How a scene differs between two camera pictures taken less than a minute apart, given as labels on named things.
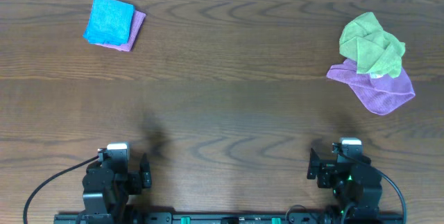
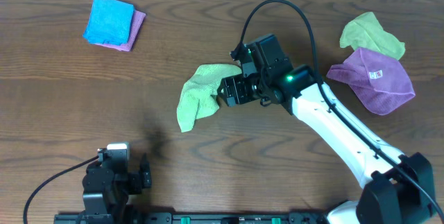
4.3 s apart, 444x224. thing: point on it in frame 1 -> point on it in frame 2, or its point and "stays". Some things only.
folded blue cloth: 110,21 stays
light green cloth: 364,41 -> 196,98
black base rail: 377,218 stays
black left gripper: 137,177 stays
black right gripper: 321,174 -> 229,91
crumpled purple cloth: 380,96 stays
